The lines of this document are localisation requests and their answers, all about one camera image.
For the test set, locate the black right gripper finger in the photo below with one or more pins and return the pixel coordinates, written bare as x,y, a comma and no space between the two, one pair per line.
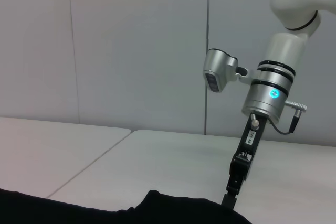
231,199

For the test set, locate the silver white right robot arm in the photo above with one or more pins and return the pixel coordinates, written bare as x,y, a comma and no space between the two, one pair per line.
281,64

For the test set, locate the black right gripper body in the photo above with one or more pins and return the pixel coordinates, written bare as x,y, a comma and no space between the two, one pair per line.
248,150

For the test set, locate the black T-shirt with white print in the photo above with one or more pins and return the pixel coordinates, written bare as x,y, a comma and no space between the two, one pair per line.
105,211

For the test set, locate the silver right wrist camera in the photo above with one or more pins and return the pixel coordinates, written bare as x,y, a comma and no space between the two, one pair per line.
219,70

